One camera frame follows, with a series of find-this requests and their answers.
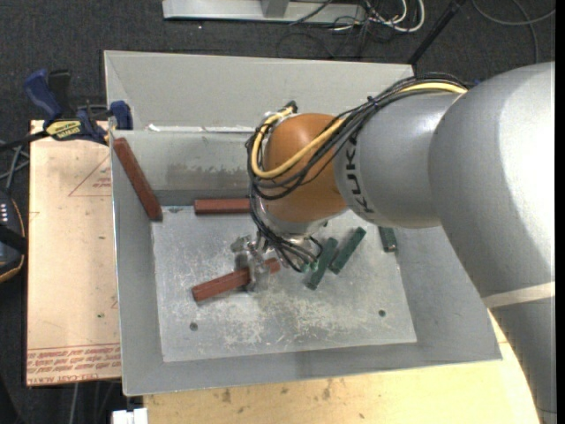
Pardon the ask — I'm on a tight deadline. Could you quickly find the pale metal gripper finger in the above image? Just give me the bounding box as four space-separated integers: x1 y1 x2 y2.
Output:
234 248 254 278
248 261 271 292

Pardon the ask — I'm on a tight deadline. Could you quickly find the red-brown block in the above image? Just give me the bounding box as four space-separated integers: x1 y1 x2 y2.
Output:
193 197 252 216
113 137 164 223
191 257 282 304

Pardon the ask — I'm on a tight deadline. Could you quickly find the dark green flat block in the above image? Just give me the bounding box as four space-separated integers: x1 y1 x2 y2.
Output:
305 237 341 292
378 224 399 254
329 226 368 276

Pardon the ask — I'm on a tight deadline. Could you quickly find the grey metal bin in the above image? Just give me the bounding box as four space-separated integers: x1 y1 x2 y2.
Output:
103 49 503 398

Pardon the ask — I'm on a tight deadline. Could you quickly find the brown cardboard board, red print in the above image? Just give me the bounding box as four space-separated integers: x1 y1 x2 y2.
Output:
26 118 123 388

